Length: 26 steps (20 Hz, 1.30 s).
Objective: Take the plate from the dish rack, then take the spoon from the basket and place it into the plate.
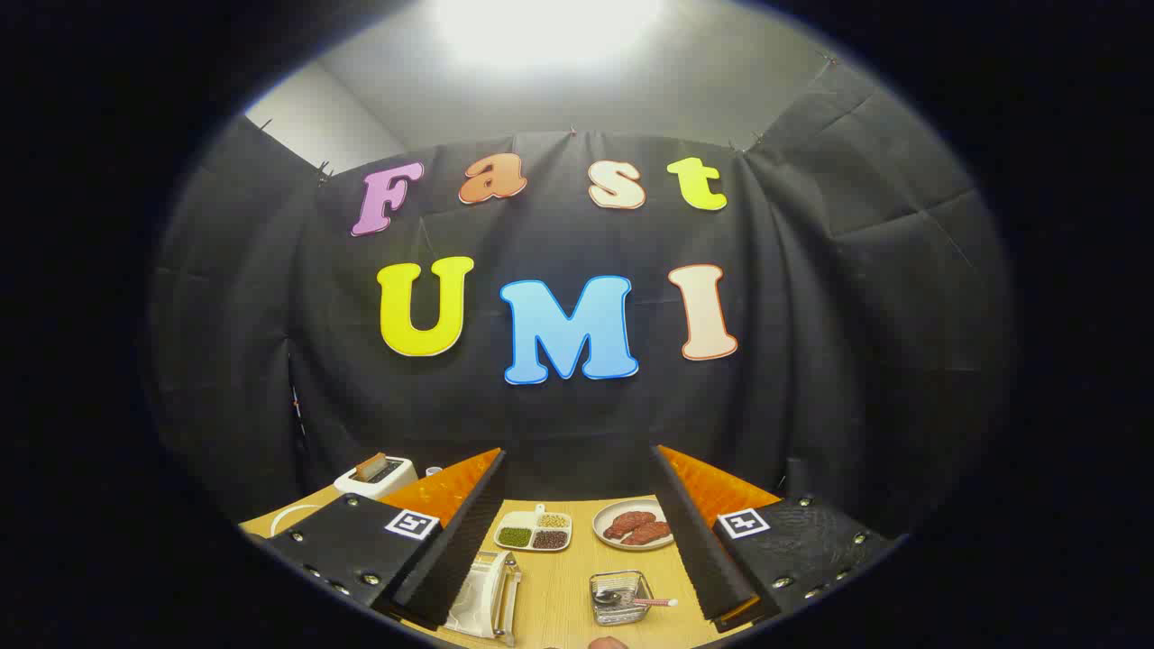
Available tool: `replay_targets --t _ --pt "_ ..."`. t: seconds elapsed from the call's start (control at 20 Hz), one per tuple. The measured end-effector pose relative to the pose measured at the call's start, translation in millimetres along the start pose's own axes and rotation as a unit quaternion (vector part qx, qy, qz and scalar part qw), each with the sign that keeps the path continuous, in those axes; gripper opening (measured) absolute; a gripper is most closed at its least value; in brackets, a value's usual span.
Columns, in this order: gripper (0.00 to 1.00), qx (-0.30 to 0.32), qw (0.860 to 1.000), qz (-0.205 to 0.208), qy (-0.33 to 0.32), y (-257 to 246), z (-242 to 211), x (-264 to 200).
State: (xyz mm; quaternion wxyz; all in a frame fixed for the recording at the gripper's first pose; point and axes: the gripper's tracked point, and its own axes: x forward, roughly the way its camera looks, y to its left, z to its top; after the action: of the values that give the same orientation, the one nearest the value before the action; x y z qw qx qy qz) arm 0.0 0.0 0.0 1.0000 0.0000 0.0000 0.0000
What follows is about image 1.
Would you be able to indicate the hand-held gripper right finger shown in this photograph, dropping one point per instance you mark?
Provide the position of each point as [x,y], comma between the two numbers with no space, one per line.
[793,541]

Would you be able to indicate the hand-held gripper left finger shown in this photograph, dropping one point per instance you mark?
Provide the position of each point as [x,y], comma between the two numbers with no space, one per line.
[343,545]

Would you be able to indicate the white plate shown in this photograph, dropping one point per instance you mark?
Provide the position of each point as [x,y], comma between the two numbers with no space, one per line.
[478,599]

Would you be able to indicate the beige plate with meat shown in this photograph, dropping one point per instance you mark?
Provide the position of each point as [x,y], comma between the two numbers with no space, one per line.
[667,532]

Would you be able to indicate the white divided bean dish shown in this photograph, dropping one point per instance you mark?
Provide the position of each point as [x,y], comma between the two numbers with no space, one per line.
[521,520]

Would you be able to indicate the white toaster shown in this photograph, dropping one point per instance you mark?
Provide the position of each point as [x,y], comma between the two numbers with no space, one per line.
[365,485]

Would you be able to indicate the brown toast slice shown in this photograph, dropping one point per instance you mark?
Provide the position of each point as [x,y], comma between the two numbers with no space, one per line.
[370,467]

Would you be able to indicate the red meat piece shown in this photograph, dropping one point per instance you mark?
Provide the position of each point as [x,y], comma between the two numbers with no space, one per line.
[649,534]
[627,522]

